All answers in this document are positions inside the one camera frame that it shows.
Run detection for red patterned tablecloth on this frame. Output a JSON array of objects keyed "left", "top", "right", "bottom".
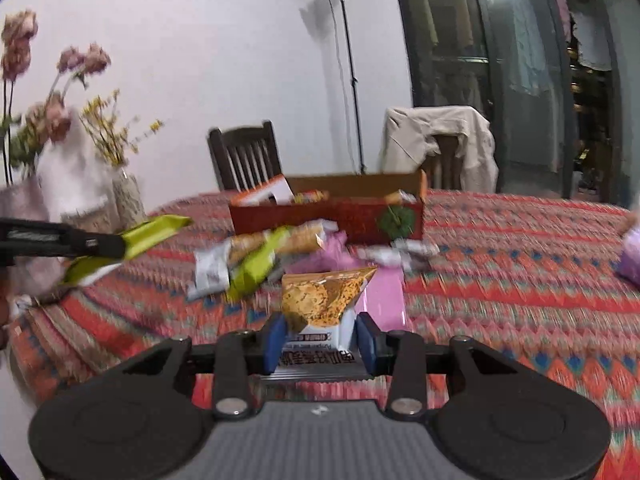
[{"left": 7, "top": 189, "right": 640, "bottom": 480}]

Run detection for red cardboard box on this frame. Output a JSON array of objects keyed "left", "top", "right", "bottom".
[{"left": 229, "top": 170, "right": 428, "bottom": 246}]

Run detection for brown stick snack packet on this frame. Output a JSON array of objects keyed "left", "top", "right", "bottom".
[{"left": 227, "top": 220, "right": 326, "bottom": 266}]

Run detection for speckled tall vase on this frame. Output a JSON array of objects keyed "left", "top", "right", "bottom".
[{"left": 111, "top": 167, "right": 148, "bottom": 233}]

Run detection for small white snack packet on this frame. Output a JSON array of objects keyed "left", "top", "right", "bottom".
[
  {"left": 357, "top": 249, "right": 403, "bottom": 267},
  {"left": 395, "top": 239, "right": 441, "bottom": 259}
]

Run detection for orange white cracker packet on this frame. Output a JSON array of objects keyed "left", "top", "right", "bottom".
[{"left": 274, "top": 266, "right": 379, "bottom": 381}]

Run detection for pale pink container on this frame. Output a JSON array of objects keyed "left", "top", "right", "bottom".
[{"left": 0, "top": 175, "right": 66, "bottom": 286}]

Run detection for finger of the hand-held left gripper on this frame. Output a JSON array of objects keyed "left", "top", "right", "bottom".
[{"left": 0, "top": 216, "right": 127, "bottom": 267}]

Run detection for glass sliding door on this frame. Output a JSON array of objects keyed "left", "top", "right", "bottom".
[{"left": 391, "top": 0, "right": 640, "bottom": 206}]

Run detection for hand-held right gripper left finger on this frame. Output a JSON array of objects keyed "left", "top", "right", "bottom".
[{"left": 117, "top": 311, "right": 290, "bottom": 422}]

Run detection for hanging white garment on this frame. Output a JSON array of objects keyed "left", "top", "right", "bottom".
[{"left": 570, "top": 7, "right": 615, "bottom": 72}]

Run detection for purple bag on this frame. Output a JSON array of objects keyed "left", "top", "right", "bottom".
[{"left": 614, "top": 222, "right": 640, "bottom": 286}]

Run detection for yellow flower branches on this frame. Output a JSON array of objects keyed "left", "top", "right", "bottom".
[{"left": 80, "top": 89, "right": 166, "bottom": 167}]

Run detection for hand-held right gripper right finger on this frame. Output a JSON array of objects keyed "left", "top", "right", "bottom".
[{"left": 354, "top": 311, "right": 523, "bottom": 422}]

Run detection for dried pink flowers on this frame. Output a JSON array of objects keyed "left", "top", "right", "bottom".
[{"left": 0, "top": 10, "right": 112, "bottom": 186}]

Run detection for beige jacket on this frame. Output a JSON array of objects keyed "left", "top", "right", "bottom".
[{"left": 382, "top": 106, "right": 500, "bottom": 193}]

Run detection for hanging pale garment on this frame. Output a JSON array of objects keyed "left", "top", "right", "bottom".
[{"left": 507, "top": 0, "right": 556, "bottom": 98}]

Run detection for green snack packet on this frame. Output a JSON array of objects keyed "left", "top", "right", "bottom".
[
  {"left": 227, "top": 227, "right": 293, "bottom": 303},
  {"left": 60, "top": 214, "right": 195, "bottom": 288}
]

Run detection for red yellow snack packet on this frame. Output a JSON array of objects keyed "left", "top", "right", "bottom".
[{"left": 291, "top": 189, "right": 332, "bottom": 205}]

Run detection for silver orange snack packet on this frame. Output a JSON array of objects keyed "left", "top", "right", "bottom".
[{"left": 187, "top": 247, "right": 233, "bottom": 301}]

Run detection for pink snack packet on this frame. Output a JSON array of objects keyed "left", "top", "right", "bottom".
[
  {"left": 357, "top": 265, "right": 408, "bottom": 333},
  {"left": 295, "top": 230, "right": 366, "bottom": 273}
]

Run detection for dark wooden chair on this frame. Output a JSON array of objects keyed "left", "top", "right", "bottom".
[{"left": 207, "top": 121, "right": 287, "bottom": 192}]

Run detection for wooden chair under jacket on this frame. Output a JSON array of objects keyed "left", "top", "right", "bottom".
[{"left": 424, "top": 134, "right": 462, "bottom": 191}]

